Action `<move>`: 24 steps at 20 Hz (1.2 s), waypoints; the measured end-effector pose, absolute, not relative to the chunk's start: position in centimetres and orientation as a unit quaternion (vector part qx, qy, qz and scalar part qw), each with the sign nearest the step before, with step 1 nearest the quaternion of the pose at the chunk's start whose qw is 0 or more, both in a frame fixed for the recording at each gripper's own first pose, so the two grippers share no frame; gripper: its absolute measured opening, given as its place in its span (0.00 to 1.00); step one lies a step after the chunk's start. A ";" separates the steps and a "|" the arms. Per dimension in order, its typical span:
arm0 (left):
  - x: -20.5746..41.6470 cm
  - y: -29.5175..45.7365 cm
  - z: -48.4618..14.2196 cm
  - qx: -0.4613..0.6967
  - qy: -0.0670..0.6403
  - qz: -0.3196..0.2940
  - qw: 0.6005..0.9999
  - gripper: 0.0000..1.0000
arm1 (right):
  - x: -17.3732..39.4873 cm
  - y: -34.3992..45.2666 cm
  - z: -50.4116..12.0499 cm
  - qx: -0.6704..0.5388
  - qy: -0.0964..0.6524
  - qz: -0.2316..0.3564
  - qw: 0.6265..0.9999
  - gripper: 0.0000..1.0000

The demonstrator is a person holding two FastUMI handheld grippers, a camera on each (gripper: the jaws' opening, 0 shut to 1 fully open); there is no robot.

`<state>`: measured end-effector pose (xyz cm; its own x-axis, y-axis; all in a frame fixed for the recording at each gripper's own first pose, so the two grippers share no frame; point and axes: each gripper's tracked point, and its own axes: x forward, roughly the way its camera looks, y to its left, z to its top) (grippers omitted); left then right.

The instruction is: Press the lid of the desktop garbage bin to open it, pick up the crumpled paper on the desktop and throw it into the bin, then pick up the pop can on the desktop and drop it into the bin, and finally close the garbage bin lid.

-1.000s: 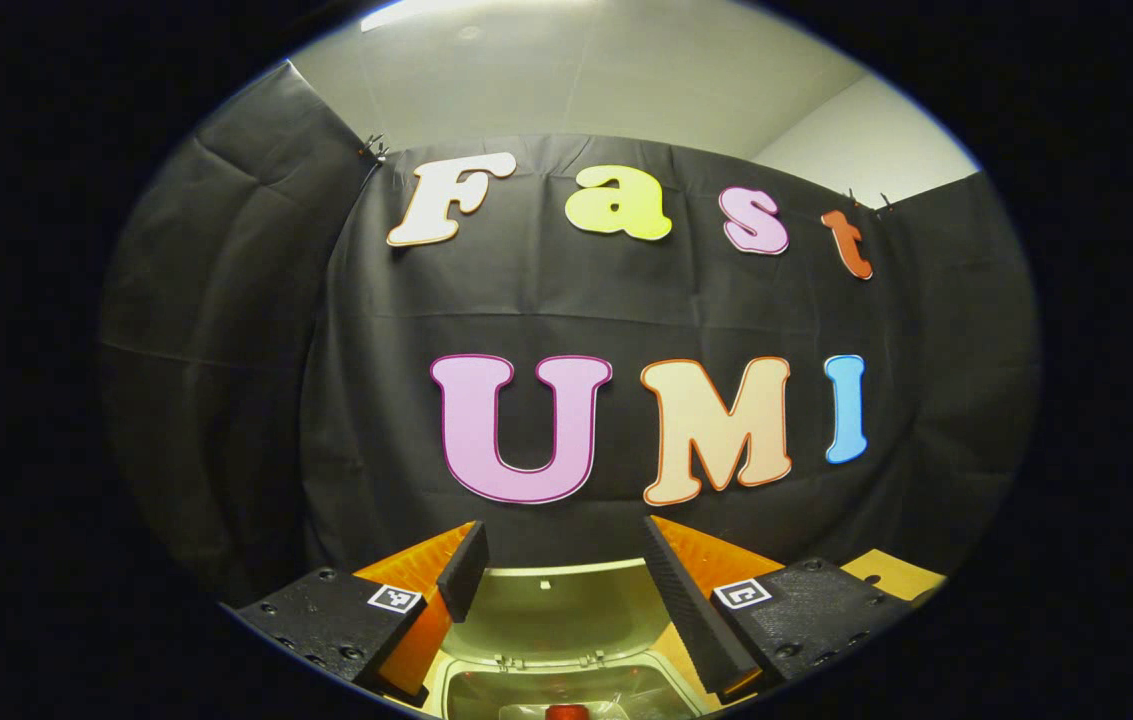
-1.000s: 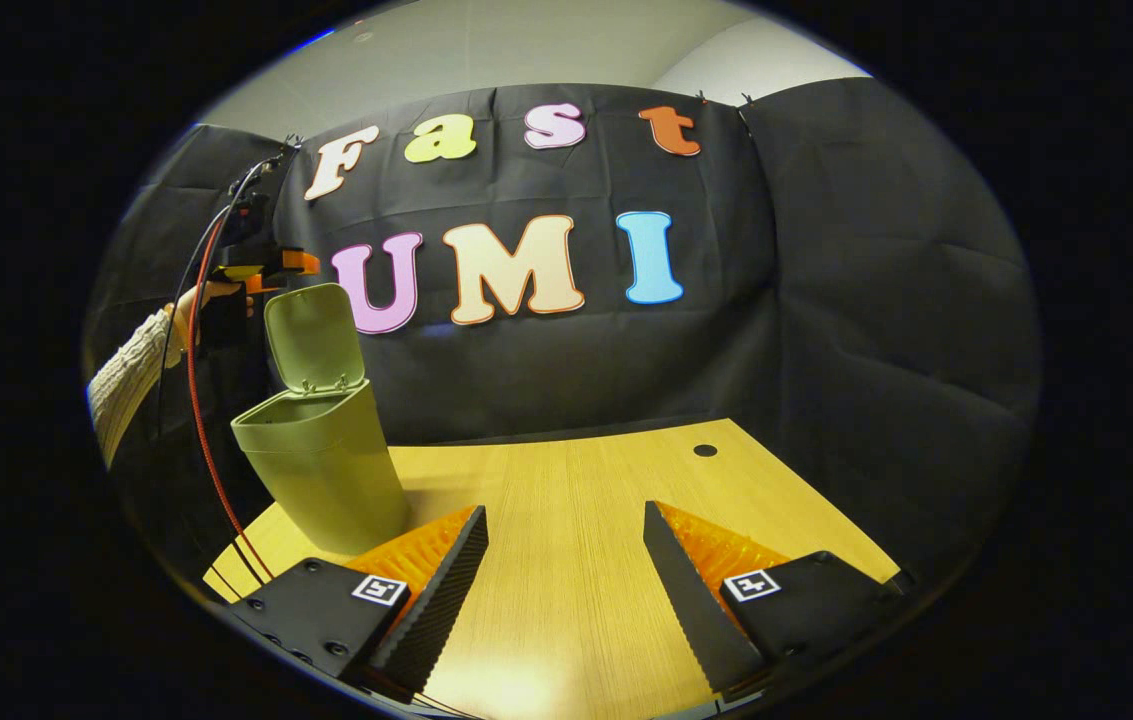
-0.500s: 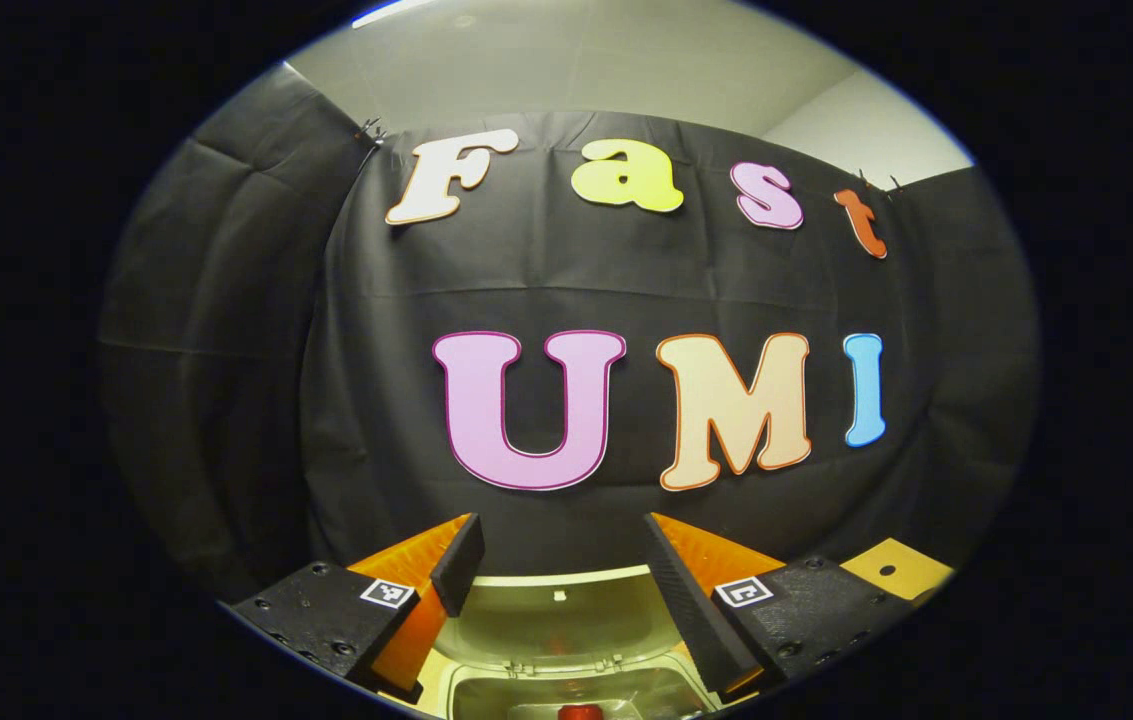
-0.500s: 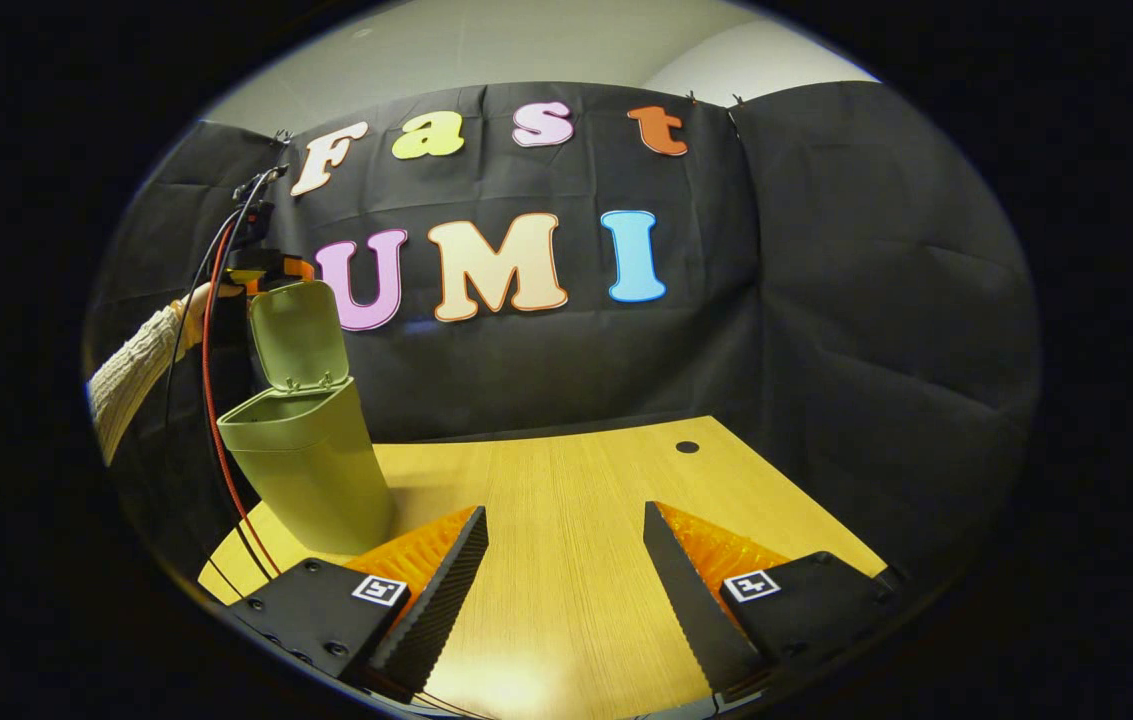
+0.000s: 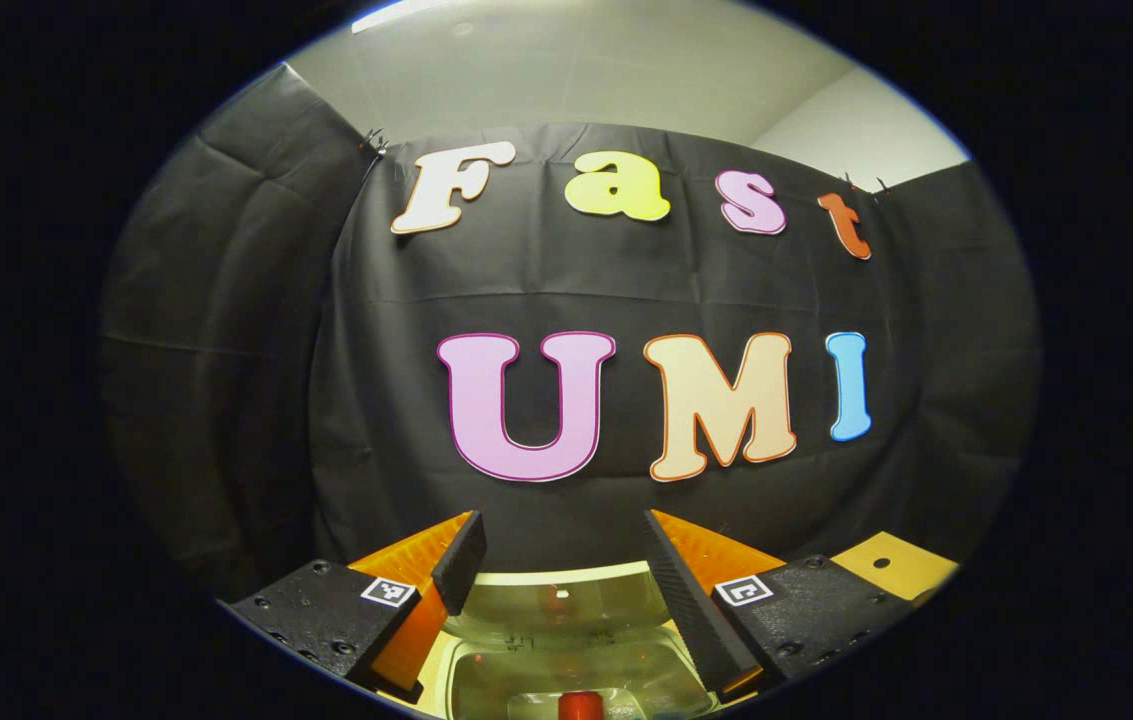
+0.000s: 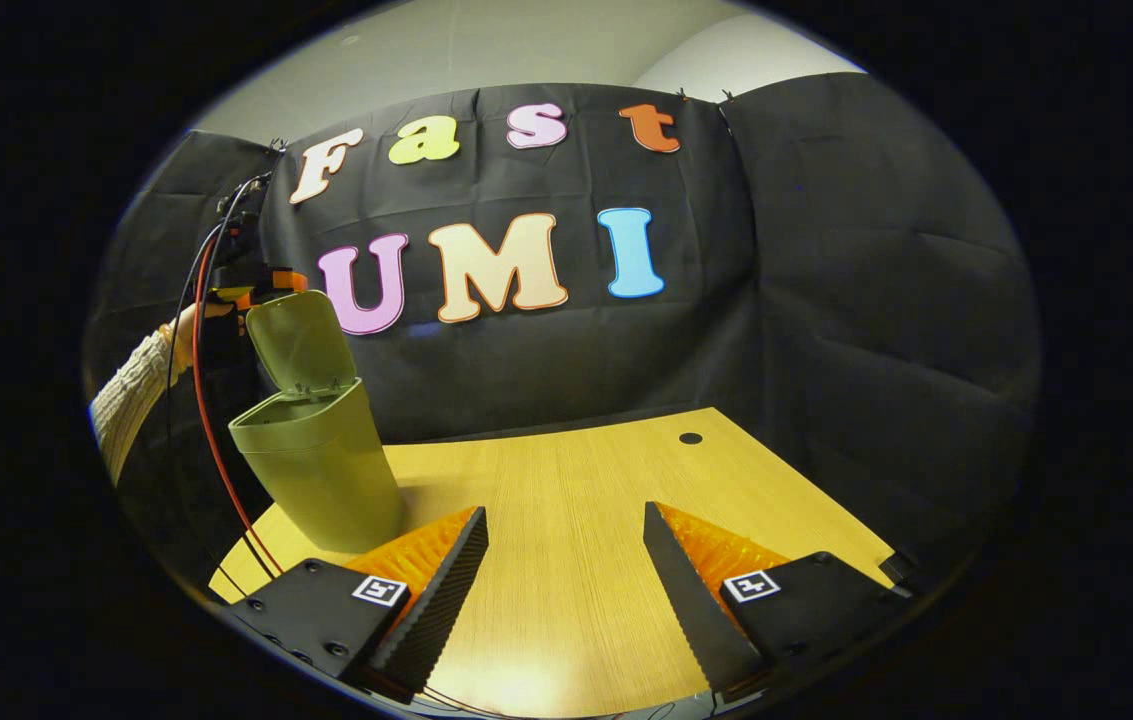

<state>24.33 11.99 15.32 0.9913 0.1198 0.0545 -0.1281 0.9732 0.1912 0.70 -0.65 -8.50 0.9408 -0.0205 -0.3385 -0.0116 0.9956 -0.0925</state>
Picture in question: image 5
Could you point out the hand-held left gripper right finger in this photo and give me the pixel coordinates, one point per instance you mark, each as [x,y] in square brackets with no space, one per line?
[691,610]

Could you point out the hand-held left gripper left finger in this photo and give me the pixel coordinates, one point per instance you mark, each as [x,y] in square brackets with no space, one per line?
[461,565]

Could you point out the green desktop garbage bin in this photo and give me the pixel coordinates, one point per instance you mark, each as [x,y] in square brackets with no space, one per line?
[566,650]

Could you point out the red pop can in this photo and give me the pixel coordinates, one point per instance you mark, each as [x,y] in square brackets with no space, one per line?
[580,707]

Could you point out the black backdrop cloth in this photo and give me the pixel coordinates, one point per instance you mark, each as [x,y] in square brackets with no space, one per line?
[226,350]

